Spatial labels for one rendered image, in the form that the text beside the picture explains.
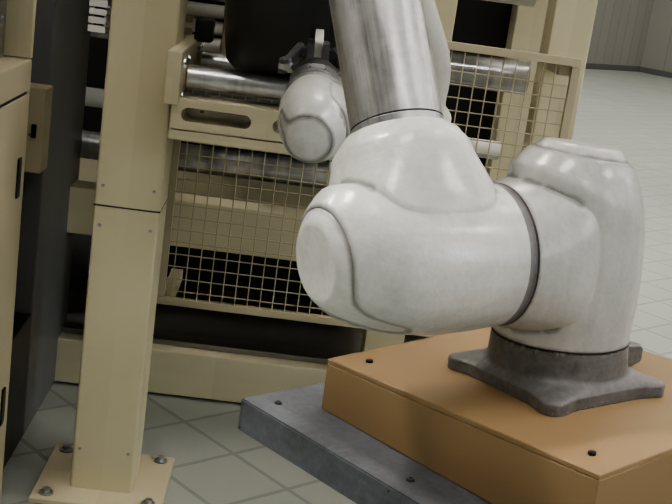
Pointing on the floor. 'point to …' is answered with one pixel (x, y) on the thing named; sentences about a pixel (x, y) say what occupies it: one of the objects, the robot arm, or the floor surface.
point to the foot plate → (56, 474)
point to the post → (125, 245)
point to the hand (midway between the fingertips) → (318, 43)
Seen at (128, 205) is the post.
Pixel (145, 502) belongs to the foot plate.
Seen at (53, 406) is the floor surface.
